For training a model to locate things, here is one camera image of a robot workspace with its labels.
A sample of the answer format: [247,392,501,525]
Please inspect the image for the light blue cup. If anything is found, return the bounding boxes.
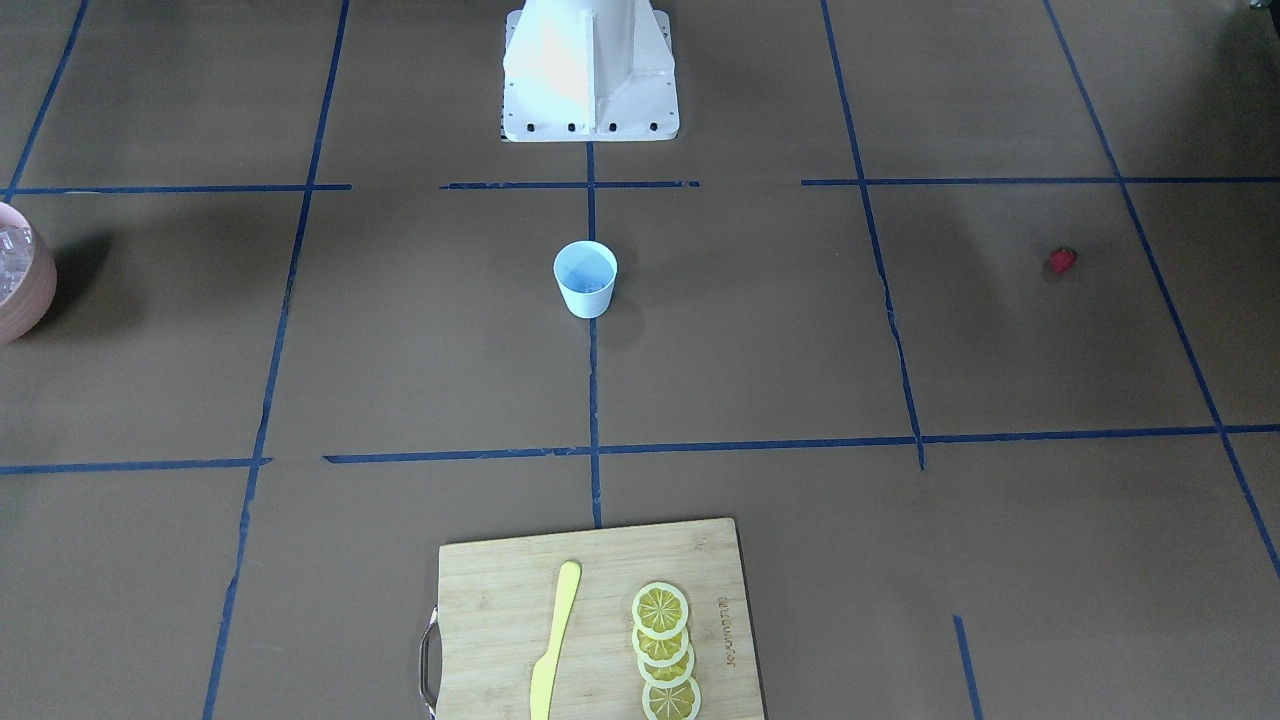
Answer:
[553,240,620,320]

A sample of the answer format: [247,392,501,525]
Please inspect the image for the clear ice cubes pile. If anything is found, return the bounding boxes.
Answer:
[0,225,38,304]

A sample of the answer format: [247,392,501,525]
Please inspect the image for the lemon slice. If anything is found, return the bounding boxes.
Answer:
[641,676,701,720]
[631,626,691,667]
[636,646,696,689]
[631,582,690,641]

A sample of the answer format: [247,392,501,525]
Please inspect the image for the wooden cutting board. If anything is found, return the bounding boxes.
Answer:
[428,518,765,719]

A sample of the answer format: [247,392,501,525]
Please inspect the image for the yellow plastic knife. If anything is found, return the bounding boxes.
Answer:
[529,560,582,719]

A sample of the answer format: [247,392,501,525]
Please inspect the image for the red strawberry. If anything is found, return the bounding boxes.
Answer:
[1046,246,1078,275]

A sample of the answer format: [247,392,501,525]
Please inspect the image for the pink bowl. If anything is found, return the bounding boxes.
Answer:
[1,202,58,345]

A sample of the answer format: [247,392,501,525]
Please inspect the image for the white pedestal column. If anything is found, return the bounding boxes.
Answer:
[500,1,681,143]

